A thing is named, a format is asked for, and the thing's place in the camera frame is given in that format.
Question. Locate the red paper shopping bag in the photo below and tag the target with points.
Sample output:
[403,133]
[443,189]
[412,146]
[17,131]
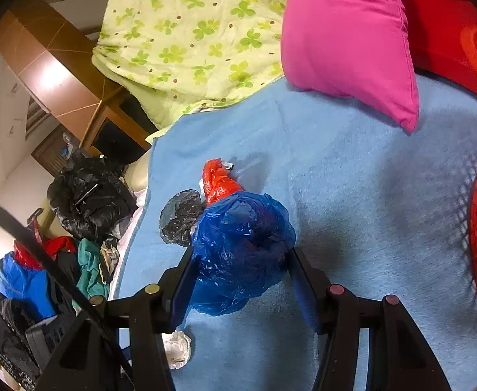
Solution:
[438,20]

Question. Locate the blue plastic bag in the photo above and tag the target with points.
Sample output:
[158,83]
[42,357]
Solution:
[242,248]

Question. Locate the pink pillow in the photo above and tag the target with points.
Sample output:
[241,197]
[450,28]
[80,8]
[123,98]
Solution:
[344,36]

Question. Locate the wooden cabinet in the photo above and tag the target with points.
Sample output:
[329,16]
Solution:
[114,134]

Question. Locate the black garment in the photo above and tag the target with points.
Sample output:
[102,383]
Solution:
[6,334]

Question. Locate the red plastic bag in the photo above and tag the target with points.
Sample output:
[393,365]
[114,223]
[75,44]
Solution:
[218,185]

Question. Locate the red garment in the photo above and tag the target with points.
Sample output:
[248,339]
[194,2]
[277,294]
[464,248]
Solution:
[59,246]

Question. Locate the pile of clothes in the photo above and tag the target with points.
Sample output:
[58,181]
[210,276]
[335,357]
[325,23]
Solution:
[39,248]

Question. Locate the white bed sheet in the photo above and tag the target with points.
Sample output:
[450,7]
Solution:
[130,236]

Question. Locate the blue fleece blanket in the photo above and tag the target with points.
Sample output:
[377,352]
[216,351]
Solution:
[364,195]

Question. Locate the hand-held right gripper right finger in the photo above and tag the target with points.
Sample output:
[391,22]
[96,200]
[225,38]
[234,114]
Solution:
[303,293]

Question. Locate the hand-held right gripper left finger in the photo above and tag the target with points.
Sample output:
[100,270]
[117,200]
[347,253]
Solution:
[180,289]

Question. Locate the green clover print quilt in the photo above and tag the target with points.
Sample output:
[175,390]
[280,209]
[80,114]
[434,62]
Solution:
[189,36]

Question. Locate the black plastic bag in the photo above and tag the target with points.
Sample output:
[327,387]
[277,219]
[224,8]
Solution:
[179,216]

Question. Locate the black puffer jacket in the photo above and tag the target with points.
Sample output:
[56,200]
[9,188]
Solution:
[88,199]

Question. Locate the teal garment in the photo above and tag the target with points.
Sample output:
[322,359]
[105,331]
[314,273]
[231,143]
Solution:
[90,269]

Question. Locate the blue garment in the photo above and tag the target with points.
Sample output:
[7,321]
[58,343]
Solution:
[22,281]

